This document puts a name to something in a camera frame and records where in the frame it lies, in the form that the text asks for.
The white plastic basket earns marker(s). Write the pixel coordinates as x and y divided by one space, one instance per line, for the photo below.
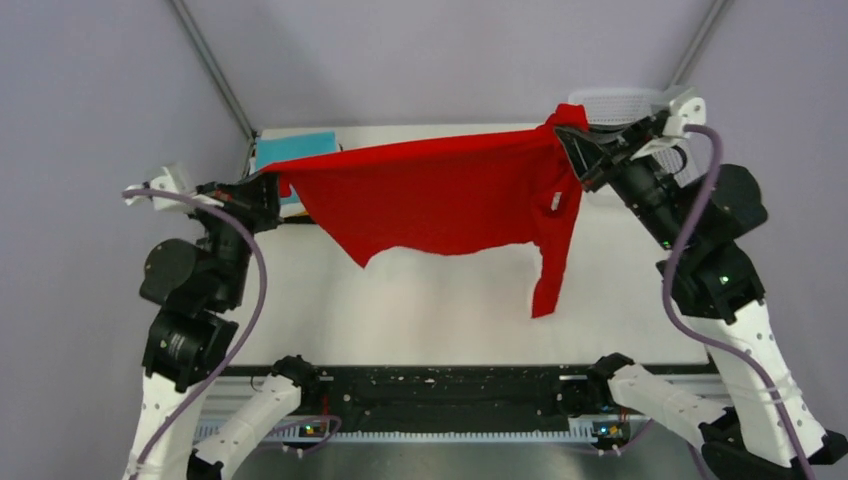
621 106

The white cable duct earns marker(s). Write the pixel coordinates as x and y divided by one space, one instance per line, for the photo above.
579 434

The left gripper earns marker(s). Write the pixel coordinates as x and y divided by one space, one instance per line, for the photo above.
256 196

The folded blue t shirt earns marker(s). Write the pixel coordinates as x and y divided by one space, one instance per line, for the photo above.
293 147

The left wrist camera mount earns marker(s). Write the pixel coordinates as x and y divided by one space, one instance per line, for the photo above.
171 178

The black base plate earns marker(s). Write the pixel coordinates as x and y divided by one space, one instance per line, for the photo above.
458 399

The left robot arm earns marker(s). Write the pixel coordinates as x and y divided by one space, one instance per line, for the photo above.
190 342

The red t shirt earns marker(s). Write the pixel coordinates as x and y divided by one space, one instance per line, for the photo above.
450 196

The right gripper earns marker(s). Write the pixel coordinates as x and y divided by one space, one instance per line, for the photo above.
597 152

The folded white t shirt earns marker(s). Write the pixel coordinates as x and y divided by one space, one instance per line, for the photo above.
292 209

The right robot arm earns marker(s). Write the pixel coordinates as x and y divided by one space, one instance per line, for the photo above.
712 293

